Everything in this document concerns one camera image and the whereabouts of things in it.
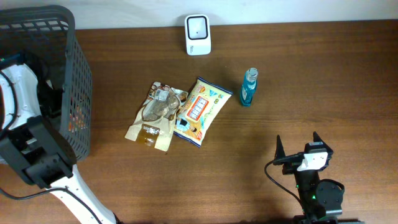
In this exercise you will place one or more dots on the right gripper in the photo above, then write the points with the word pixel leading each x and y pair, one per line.
pixel 290 167

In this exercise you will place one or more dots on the blue mouthwash bottle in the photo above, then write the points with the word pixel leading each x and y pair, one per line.
pixel 249 86

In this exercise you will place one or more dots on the yellow wet wipes pack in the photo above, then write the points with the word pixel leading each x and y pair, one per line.
pixel 203 104

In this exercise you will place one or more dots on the brown cookie snack pouch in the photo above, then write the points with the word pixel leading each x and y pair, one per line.
pixel 154 122

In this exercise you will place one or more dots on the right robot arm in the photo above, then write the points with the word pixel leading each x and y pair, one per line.
pixel 320 199

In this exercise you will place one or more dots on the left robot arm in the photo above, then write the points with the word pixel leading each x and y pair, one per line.
pixel 33 147

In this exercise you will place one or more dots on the white barcode scanner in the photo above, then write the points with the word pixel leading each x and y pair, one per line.
pixel 197 34

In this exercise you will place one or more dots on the dark grey plastic basket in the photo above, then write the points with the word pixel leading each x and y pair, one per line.
pixel 48 32

